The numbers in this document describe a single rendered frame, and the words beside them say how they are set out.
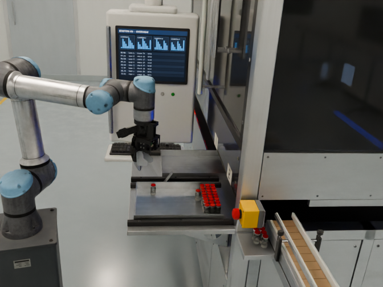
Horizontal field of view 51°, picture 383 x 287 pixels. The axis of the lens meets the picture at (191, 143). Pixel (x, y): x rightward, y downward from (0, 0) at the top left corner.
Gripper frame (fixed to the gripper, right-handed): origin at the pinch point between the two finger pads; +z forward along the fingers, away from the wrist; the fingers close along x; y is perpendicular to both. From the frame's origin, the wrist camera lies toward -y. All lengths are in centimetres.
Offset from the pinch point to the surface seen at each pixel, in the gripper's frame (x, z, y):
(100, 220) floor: 87, 109, -87
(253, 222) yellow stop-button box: -3.3, 6.3, 47.9
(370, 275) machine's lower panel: 33, 39, 91
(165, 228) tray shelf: -7.9, 17.4, 17.1
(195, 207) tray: 10.5, 17.3, 21.0
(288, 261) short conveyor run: -11, 11, 62
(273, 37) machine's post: 6, -54, 43
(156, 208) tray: 1.9, 17.5, 7.6
